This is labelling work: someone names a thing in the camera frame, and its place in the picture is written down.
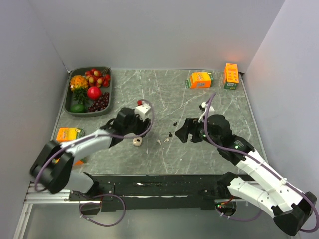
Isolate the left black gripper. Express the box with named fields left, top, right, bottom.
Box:
left=123, top=112, right=151, bottom=138

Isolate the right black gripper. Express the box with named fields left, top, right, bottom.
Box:
left=174, top=117, right=221, bottom=147

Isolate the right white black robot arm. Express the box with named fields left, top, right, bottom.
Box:
left=175, top=115, right=318, bottom=236

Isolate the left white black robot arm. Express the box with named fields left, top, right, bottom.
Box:
left=30, top=104, right=155, bottom=200

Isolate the beige earbud charging case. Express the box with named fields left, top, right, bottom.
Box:
left=132, top=137, right=143, bottom=147

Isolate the dark purple grape bunch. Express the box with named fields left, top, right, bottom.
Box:
left=88, top=92, right=110, bottom=112

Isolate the red toy apple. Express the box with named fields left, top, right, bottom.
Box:
left=87, top=86, right=102, bottom=100

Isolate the green toy avocado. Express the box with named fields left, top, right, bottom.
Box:
left=69, top=104, right=86, bottom=113

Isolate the orange box top centre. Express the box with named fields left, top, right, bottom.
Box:
left=185, top=72, right=214, bottom=89

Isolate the orange box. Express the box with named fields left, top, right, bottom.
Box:
left=56, top=128, right=85, bottom=143
left=50, top=155, right=85, bottom=167
left=185, top=72, right=214, bottom=89

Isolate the red yellow cherry bunch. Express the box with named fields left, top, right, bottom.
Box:
left=84, top=68, right=111, bottom=88

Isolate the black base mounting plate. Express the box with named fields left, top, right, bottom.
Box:
left=68, top=174, right=252, bottom=212

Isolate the orange box lower left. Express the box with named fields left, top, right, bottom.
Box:
left=50, top=155, right=85, bottom=167

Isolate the orange yellow toy pineapple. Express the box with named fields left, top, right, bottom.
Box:
left=69, top=75, right=88, bottom=105

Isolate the orange box upper left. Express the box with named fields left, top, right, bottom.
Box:
left=56, top=128, right=85, bottom=143

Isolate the dark green fruit tray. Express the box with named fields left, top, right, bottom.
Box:
left=64, top=66, right=112, bottom=117

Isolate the orange green carton upright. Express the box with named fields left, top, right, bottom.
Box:
left=223, top=63, right=239, bottom=90

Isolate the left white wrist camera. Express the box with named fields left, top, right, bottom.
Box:
left=134, top=103, right=151, bottom=121

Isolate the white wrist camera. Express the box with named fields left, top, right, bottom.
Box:
left=198, top=102, right=215, bottom=122
left=134, top=103, right=151, bottom=121

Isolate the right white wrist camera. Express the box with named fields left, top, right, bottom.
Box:
left=198, top=102, right=215, bottom=122

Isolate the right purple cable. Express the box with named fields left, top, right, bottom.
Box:
left=203, top=92, right=319, bottom=232

